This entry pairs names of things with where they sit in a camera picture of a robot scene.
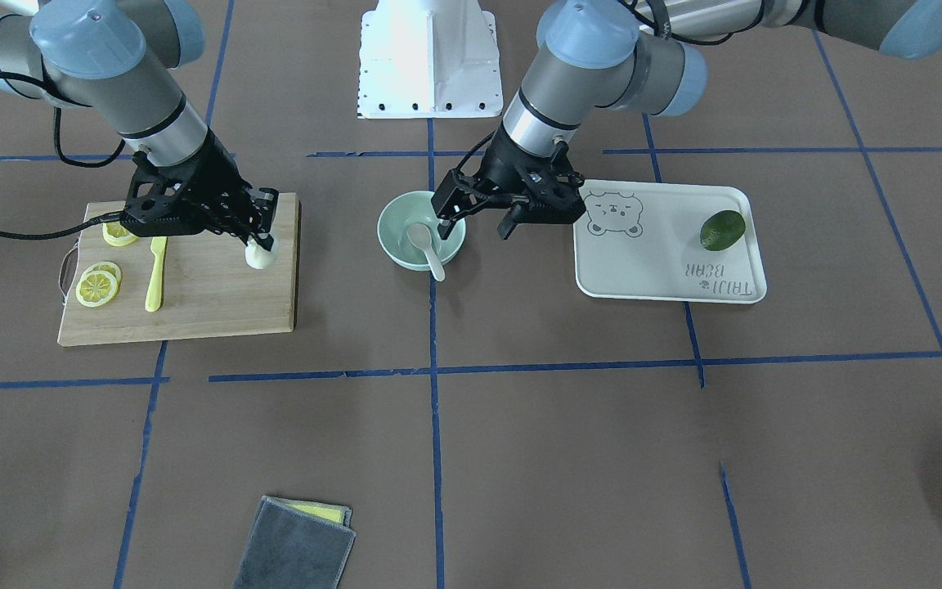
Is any lemon slice upper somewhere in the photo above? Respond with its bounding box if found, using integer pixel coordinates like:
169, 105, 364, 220
101, 223, 141, 247

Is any bamboo cutting board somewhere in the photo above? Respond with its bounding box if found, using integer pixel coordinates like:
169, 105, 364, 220
57, 193, 300, 347

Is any green avocado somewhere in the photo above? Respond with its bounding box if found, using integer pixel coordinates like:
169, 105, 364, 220
698, 209, 747, 251

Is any yellow plastic knife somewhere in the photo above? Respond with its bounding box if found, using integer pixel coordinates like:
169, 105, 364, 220
143, 237, 168, 312

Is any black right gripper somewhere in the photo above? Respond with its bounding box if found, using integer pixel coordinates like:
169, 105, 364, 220
119, 132, 278, 251

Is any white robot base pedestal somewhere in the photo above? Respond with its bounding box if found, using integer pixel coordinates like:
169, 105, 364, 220
357, 1, 505, 119

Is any white steamed bun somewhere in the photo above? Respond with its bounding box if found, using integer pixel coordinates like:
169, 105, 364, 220
245, 239, 278, 271

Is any lemon slice lower back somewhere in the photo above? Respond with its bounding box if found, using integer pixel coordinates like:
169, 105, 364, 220
81, 261, 123, 283

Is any white bear tray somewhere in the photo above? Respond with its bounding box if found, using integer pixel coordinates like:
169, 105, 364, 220
573, 179, 769, 304

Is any light green bowl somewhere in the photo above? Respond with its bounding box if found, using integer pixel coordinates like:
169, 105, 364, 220
376, 191, 466, 272

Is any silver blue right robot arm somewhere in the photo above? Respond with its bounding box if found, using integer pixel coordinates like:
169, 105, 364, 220
0, 1, 278, 256

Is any white plastic spoon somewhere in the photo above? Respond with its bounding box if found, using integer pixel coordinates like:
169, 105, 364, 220
406, 223, 447, 282

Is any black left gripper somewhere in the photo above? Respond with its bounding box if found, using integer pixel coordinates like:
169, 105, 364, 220
431, 126, 585, 240

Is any grey folded cloth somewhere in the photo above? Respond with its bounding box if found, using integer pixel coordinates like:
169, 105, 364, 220
232, 495, 357, 588

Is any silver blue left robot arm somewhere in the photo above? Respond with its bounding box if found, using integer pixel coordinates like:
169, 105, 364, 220
431, 1, 942, 239

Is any yellow sponge cloth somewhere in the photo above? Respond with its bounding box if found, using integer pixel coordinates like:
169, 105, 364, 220
292, 501, 352, 527

